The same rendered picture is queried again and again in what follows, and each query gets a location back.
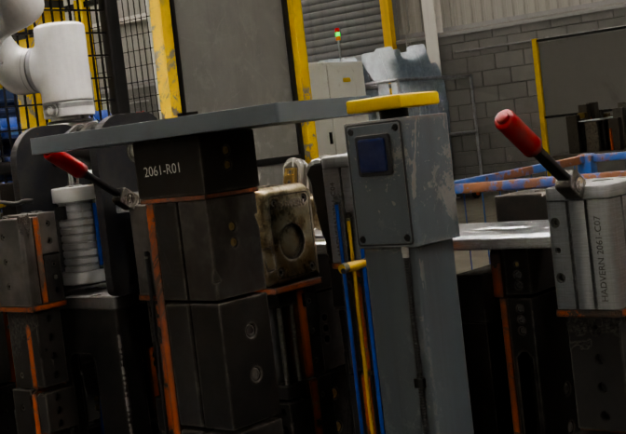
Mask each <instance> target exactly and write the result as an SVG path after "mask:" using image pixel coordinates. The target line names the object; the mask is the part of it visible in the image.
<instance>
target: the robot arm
mask: <svg viewBox="0 0 626 434"><path fill-rule="evenodd" d="M44 7H45V3H44V0H0V84H1V85H2V86H3V87H4V88H5V89H6V90H8V91H9V92H11V93H13V94H18V95H28V94H35V93H41V97H42V104H43V112H44V119H51V122H48V126H50V125H61V124H63V125H65V124H66V125H69V126H71V127H72V126H74V125H77V124H82V125H84V126H86V125H87V124H88V123H90V122H98V121H97V120H96V121H93V118H92V117H89V116H90V115H95V108H94V100H93V94H92V86H91V78H90V70H89V63H88V49H87V41H86V33H85V26H84V24H83V23H81V22H78V21H55V22H49V23H44V24H40V25H38V26H36V27H34V47H32V48H23V47H20V46H19V45H18V44H17V43H16V42H15V41H14V40H13V38H12V36H11V35H13V34H15V33H17V32H18V31H20V30H22V29H24V28H26V27H28V26H30V25H31V24H33V23H34V22H36V21H37V20H38V19H39V18H40V16H41V15H42V13H43V11H44Z"/></svg>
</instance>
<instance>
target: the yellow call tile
mask: <svg viewBox="0 0 626 434"><path fill-rule="evenodd" d="M437 103H439V94H438V91H425V92H413V93H401V94H393V95H387V96H380V97H373V98H367V99H360V100H353V101H348V102H347V113H348V114H350V115H353V114H362V113H371V112H379V116H380V119H388V118H395V117H404V116H409V112H408V108H412V107H419V106H426V105H433V104H437Z"/></svg>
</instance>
